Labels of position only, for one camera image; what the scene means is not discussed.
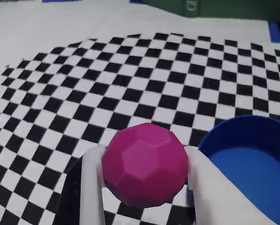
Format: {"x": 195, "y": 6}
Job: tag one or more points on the pink faceted ball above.
{"x": 144, "y": 164}

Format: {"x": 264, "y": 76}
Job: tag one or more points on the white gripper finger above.
{"x": 90, "y": 187}
{"x": 219, "y": 201}

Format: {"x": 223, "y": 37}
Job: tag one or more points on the blue tape strip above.
{"x": 275, "y": 32}

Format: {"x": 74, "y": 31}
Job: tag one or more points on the black white checkerboard mat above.
{"x": 153, "y": 25}

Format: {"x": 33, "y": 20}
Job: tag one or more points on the blue round box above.
{"x": 247, "y": 164}

